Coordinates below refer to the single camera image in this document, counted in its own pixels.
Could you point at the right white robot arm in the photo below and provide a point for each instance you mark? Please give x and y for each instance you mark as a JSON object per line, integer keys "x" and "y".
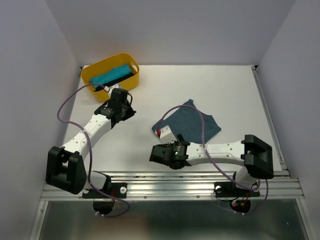
{"x": 243, "y": 162}

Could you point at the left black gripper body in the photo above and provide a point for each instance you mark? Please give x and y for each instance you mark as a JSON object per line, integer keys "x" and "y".
{"x": 123, "y": 108}

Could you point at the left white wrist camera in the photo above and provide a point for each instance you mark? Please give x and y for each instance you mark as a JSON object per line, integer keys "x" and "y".
{"x": 111, "y": 88}

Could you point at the rolled teal t shirt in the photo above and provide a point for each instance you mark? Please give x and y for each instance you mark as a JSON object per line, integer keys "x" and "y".
{"x": 120, "y": 69}

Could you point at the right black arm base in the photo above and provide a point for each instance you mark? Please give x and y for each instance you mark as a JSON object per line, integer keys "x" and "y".
{"x": 230, "y": 190}

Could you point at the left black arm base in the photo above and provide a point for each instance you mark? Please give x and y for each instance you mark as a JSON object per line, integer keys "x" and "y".
{"x": 110, "y": 187}

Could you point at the dark blue-grey t shirt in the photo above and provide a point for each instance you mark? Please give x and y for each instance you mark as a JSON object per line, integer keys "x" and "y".
{"x": 187, "y": 122}

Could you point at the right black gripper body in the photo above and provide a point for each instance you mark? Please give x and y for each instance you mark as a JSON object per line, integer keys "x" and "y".
{"x": 169, "y": 145}

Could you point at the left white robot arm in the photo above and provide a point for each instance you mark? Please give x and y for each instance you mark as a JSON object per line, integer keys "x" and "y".
{"x": 65, "y": 167}

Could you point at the rolled black t shirt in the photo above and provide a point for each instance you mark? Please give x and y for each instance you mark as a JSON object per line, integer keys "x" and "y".
{"x": 109, "y": 79}

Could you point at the yellow plastic basket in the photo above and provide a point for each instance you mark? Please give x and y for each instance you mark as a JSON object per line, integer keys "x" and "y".
{"x": 104, "y": 66}

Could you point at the aluminium right side rail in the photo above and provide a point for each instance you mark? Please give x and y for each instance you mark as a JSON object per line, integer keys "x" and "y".
{"x": 275, "y": 139}

